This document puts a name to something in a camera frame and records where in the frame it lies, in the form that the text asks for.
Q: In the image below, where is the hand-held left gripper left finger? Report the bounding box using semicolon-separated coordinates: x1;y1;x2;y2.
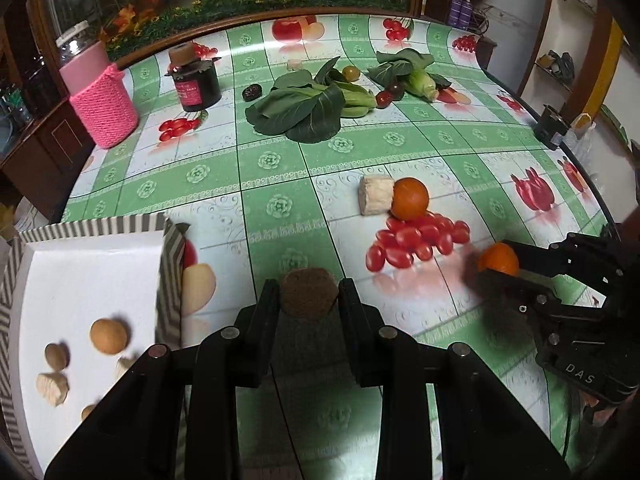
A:
44;279;282;480

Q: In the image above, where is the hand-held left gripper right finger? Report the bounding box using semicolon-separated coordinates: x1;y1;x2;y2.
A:
339;278;572;480

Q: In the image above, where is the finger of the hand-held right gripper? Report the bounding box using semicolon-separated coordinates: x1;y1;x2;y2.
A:
480;271;608;356
502;234;626;291

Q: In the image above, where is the orange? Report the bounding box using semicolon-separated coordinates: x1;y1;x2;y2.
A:
390;177;431;221
477;242;521;277

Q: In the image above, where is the brown round fruit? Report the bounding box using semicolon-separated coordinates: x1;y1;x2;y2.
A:
90;318;128;355

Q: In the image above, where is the white tray with striped rim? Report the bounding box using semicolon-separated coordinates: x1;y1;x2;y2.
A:
0;212;191;480

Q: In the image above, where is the small black device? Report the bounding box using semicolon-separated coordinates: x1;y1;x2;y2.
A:
532;104;573;151

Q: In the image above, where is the green checked tablecloth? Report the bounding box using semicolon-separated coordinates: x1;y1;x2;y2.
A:
60;7;621;480

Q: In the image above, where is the dark grey bundle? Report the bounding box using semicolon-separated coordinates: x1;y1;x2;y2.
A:
545;50;576;81

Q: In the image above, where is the large bok choy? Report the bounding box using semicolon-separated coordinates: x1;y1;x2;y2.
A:
245;56;378;144

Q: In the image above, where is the small bok choy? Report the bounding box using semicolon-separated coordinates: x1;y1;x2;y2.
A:
367;49;453;103

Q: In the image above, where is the black jar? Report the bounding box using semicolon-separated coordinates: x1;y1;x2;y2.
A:
165;57;222;113

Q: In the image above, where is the jar with pink knitted sleeve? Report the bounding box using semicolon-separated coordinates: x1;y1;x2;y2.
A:
55;20;140;150

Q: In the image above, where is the wooden cabinet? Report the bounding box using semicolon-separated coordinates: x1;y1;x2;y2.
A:
0;25;98;221

